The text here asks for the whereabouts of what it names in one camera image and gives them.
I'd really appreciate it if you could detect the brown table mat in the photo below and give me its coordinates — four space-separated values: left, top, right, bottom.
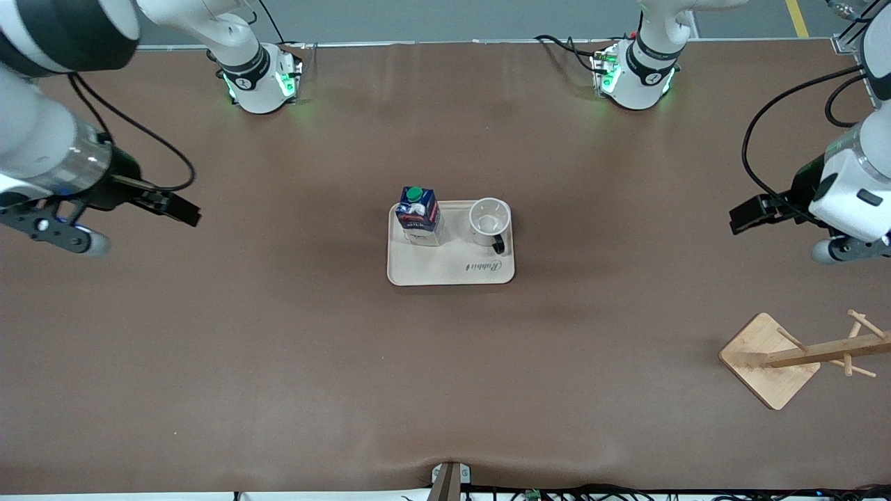
0 40 891 496

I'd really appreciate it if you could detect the black base power cable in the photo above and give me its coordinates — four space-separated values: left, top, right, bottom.
535 33 603 77
261 0 293 46

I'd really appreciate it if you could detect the beige plastic tray bear print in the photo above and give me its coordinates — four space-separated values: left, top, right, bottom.
387 200 516 287

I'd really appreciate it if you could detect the wooden mug stand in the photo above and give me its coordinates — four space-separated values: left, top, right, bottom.
718 308 891 411

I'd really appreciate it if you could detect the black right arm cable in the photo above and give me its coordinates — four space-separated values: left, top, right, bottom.
66 70 196 193

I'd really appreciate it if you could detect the white smiley mug black handle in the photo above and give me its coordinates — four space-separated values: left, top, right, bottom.
468 198 512 255

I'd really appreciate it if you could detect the grey camera mount clamp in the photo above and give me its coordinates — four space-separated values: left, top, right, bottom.
430 461 472 501

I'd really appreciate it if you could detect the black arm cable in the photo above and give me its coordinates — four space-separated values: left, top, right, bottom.
66 70 196 193
741 66 878 227

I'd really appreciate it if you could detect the blue milk carton green cap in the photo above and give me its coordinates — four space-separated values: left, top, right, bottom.
395 185 444 247

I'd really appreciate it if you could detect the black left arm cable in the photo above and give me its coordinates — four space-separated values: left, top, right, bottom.
741 66 878 227

